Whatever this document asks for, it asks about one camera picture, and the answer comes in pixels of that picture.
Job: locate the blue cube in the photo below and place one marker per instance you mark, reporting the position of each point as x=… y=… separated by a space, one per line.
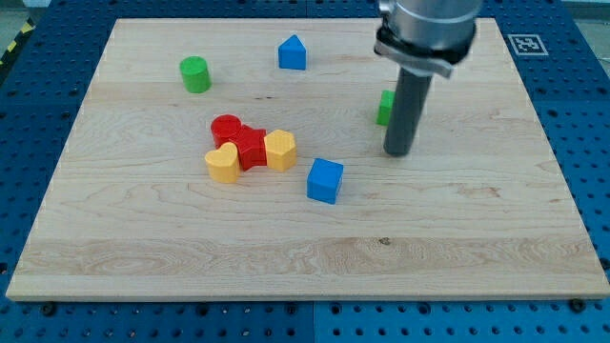
x=324 y=181

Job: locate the red star block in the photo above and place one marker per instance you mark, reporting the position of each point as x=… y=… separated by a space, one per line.
x=251 y=147

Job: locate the green star block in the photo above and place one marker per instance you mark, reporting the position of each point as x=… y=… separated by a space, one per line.
x=385 y=106

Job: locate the yellow hexagon block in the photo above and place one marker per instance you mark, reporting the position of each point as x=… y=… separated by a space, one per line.
x=280 y=149

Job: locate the wooden board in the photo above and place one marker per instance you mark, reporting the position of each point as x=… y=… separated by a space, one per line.
x=478 y=210

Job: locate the yellow heart block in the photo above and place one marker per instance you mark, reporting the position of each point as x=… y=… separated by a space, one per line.
x=223 y=163

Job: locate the red cylinder block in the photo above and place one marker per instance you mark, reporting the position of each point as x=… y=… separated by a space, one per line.
x=224 y=127

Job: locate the blue triangular prism block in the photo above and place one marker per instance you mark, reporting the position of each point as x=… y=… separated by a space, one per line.
x=292 y=54

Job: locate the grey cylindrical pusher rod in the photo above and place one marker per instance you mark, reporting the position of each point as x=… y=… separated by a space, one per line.
x=410 y=96

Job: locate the green cylinder block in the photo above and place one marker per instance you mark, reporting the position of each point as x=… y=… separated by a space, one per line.
x=195 y=74

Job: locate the white fiducial marker tag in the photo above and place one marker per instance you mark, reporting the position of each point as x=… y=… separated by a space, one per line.
x=526 y=44

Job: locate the black yellow hazard tape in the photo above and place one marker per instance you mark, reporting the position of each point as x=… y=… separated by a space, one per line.
x=17 y=44

